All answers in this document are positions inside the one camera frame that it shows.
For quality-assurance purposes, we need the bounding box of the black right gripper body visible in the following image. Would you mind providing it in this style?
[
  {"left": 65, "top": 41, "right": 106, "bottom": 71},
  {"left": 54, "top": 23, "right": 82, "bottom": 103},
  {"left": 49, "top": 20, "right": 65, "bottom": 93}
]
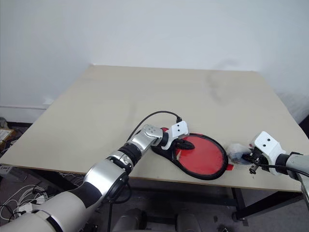
[{"left": 248, "top": 146, "right": 269, "bottom": 175}]

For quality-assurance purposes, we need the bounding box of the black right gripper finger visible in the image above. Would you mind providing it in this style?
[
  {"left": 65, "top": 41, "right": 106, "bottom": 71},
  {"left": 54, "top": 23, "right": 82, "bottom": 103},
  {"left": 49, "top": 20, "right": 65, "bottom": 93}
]
[
  {"left": 233, "top": 154, "right": 252, "bottom": 165},
  {"left": 235, "top": 149, "right": 252, "bottom": 160}
]

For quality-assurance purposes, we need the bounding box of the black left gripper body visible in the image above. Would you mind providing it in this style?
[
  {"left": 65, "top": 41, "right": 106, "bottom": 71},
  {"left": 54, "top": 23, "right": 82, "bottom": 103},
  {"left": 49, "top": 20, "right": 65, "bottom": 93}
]
[{"left": 173, "top": 136, "right": 186, "bottom": 149}]

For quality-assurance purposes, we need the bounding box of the red black-rimmed pouch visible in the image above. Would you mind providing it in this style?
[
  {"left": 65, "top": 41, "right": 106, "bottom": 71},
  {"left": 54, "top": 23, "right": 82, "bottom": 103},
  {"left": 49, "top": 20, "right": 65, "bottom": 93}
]
[{"left": 151, "top": 126, "right": 236, "bottom": 181}]

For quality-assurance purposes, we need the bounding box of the dark rounded grey shape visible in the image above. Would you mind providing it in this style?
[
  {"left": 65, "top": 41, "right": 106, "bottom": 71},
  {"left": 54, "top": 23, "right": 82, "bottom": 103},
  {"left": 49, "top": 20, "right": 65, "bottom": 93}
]
[{"left": 112, "top": 208, "right": 148, "bottom": 232}]

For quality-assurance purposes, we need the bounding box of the open cardboard box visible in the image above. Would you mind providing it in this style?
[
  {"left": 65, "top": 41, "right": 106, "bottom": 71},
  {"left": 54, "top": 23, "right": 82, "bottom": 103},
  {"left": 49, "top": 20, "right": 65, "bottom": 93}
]
[{"left": 0, "top": 128, "right": 16, "bottom": 152}]

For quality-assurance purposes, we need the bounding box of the white power strip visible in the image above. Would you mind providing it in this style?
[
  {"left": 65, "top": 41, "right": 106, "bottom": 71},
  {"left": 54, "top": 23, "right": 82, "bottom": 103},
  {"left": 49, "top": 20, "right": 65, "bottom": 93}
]
[{"left": 0, "top": 163, "right": 12, "bottom": 175}]

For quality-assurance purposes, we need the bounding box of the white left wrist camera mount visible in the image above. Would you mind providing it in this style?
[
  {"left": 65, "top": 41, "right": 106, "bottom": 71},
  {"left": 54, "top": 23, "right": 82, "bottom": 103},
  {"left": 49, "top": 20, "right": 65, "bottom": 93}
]
[{"left": 161, "top": 120, "right": 189, "bottom": 149}]

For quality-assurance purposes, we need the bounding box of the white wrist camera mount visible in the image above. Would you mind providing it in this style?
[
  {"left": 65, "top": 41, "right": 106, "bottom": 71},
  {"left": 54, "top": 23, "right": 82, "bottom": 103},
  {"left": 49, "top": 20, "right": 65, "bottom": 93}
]
[
  {"left": 161, "top": 120, "right": 189, "bottom": 149},
  {"left": 252, "top": 130, "right": 288, "bottom": 176}
]

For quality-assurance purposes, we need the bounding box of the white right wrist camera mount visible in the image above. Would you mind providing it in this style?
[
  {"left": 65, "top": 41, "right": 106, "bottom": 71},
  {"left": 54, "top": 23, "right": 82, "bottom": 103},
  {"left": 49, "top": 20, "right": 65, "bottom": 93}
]
[{"left": 252, "top": 130, "right": 288, "bottom": 176}]

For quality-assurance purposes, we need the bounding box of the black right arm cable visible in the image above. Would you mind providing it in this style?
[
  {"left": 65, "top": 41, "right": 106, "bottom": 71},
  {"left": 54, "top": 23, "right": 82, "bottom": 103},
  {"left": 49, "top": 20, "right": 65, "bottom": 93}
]
[{"left": 253, "top": 161, "right": 309, "bottom": 181}]

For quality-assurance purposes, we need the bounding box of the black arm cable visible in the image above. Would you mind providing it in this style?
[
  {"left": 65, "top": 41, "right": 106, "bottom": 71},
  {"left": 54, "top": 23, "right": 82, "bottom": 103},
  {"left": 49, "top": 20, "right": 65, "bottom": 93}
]
[
  {"left": 131, "top": 110, "right": 183, "bottom": 144},
  {"left": 253, "top": 161, "right": 309, "bottom": 181}
]

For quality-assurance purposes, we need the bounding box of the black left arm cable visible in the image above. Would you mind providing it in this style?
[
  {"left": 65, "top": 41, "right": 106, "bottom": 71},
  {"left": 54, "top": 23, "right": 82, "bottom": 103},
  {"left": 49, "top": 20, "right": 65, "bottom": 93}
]
[{"left": 131, "top": 110, "right": 183, "bottom": 144}]

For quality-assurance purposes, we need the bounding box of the black metal table frame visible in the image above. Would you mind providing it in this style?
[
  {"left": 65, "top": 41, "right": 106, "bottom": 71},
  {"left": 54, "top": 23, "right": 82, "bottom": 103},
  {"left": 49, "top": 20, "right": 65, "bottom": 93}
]
[{"left": 30, "top": 168, "right": 304, "bottom": 221}]

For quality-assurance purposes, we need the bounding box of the white floor cable bundle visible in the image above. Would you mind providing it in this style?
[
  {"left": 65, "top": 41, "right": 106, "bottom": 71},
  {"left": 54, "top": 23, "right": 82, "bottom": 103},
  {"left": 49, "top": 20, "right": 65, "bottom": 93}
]
[{"left": 0, "top": 182, "right": 50, "bottom": 221}]

